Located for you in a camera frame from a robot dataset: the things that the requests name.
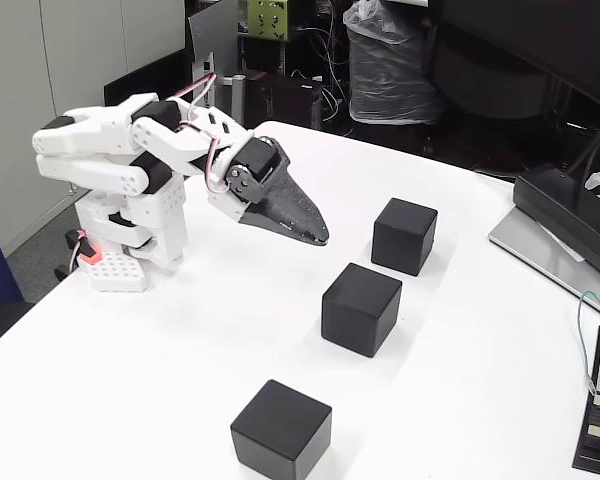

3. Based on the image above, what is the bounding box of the black cube block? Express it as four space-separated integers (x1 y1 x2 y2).
229 378 333 480
370 197 439 278
321 262 404 358

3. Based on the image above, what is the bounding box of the black flat panel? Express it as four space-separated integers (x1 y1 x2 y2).
103 49 186 109

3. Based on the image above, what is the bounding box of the yellow-green perforated panel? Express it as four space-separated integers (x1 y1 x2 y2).
237 0 292 41

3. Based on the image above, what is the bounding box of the orange black table clamp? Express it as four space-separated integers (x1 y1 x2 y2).
53 228 102 281

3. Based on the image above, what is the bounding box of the black office chair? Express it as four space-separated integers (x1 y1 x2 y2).
429 24 561 121

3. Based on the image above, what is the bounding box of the silver monitor stand base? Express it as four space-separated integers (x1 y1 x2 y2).
488 204 600 321

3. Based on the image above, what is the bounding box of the grey metal cabinet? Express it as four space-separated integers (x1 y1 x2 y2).
0 0 186 256

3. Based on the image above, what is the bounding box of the black rectangular box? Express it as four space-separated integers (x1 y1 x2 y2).
512 162 600 283

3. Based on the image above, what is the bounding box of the black monitor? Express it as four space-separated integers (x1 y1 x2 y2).
432 0 600 114

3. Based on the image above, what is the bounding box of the black device with labels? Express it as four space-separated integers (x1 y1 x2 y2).
571 324 600 477

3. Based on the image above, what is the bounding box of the pink white arm cable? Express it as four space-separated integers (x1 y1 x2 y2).
171 72 232 195

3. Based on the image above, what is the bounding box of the silver post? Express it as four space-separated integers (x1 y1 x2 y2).
229 73 247 127

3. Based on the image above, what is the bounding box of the green cable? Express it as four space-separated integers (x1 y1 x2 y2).
576 289 600 396

